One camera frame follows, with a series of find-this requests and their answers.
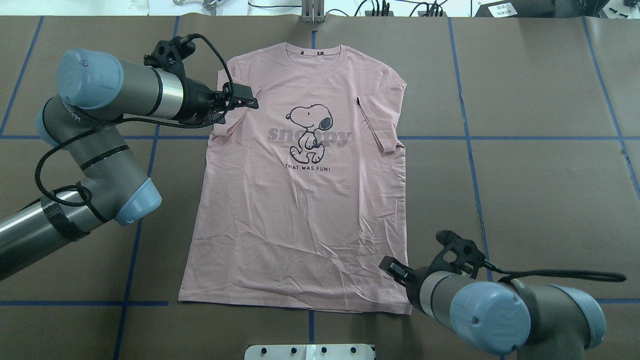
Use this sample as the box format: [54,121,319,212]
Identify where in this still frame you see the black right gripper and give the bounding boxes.
[378,255,435,308]

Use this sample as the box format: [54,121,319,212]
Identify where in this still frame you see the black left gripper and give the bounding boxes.
[177,78,259,126]

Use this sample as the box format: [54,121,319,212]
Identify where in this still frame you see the pink Snoopy t-shirt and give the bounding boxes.
[178,42,412,315]

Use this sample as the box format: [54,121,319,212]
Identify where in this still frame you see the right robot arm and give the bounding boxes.
[379,256,607,360]

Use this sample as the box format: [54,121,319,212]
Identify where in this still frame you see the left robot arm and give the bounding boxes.
[0,39,259,280]

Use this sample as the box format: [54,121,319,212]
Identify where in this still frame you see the blue tape line lengthwise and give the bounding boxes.
[447,17,506,360]

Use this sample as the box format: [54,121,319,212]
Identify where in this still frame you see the white mounting plate with bolts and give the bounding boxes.
[244,343,377,360]

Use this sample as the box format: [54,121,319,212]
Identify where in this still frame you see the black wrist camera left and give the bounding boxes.
[142,36,196,78]

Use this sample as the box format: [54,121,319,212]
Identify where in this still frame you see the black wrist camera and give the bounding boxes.
[142,36,196,78]
[427,230,487,280]

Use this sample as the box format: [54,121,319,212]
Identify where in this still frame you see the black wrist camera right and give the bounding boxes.
[427,230,487,280]

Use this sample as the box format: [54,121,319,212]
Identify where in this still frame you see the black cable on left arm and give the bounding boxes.
[34,33,237,208]

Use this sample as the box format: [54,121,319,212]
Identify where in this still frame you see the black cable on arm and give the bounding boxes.
[482,260,627,284]
[34,33,237,208]

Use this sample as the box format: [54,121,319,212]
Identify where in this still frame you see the aluminium frame post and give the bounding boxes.
[301,0,326,24]

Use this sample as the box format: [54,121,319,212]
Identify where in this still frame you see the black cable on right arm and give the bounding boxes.
[482,260,627,284]

